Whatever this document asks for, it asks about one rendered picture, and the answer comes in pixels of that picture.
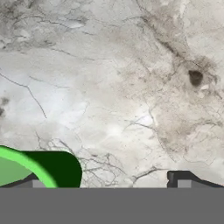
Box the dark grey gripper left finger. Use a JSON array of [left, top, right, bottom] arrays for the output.
[[0, 172, 46, 189]]

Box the green cup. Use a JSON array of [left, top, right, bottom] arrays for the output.
[[0, 145, 83, 189]]

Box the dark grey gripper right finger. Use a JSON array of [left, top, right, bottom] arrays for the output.
[[166, 170, 224, 189]]

